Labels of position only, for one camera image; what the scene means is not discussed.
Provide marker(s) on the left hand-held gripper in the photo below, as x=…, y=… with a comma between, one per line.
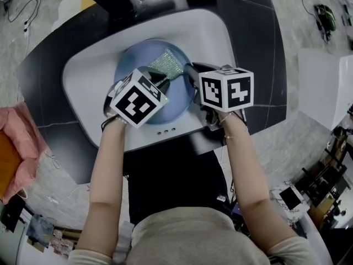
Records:
x=135, y=106

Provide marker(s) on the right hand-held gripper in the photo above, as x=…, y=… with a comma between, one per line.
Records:
x=226, y=90

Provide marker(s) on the green scouring sponge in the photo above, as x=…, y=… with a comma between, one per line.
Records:
x=168, y=62

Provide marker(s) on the large blue plate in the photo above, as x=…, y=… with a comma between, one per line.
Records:
x=176, y=103

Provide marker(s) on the person's right forearm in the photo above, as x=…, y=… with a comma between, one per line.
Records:
x=248, y=181

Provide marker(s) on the person's left forearm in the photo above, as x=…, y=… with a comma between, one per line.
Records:
x=107, y=189

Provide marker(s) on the thin gold bangle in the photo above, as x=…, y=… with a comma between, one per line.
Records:
x=227, y=117

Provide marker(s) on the white sink basin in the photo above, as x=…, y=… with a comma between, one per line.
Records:
x=88, y=92

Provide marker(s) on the person's black trousers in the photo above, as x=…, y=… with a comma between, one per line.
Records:
x=176, y=186

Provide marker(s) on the dark vanity cabinet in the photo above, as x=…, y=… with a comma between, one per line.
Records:
x=47, y=79

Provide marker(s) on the white yellow egg rug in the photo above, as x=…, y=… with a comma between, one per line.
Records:
x=71, y=7

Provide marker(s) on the white ceramic tub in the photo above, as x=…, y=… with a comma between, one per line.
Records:
x=317, y=87

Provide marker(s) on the pink armchair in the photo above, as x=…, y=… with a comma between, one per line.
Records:
x=24, y=128

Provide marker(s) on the small white power strip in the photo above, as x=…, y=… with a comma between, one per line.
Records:
x=26, y=29

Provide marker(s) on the green black device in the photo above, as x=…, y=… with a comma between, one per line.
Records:
x=325, y=16

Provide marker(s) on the black tablet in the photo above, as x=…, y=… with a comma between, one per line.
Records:
x=289, y=198

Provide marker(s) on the person's grey sweatshirt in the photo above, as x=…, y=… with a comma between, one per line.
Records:
x=193, y=239

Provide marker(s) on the cluttered black shelf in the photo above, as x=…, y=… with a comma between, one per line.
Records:
x=322, y=181

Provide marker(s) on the marble pattern table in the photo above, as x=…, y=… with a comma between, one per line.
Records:
x=296, y=214

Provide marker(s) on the orange cushion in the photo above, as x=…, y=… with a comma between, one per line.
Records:
x=9, y=164

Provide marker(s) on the blue denim garment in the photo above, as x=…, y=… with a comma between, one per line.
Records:
x=40, y=228

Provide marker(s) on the black flat box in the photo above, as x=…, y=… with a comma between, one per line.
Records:
x=12, y=212

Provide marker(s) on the white cluttered desk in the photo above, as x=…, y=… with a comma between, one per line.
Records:
x=11, y=247

